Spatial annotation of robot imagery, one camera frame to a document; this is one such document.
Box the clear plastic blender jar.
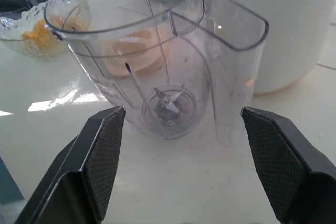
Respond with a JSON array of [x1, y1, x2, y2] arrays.
[[43, 0, 269, 147]]

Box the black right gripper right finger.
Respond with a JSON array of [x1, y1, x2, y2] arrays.
[[240, 106, 336, 224]]

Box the orange segments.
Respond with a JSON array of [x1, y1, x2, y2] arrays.
[[22, 15, 87, 51]]

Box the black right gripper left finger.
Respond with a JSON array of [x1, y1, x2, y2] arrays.
[[14, 105, 125, 224]]

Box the white blender base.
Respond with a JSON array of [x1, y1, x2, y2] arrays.
[[214, 0, 336, 97]]

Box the round beige blender lid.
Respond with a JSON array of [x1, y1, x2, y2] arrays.
[[101, 26, 173, 78]]

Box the clear glass bowl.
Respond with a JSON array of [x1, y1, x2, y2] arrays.
[[0, 0, 91, 62]]

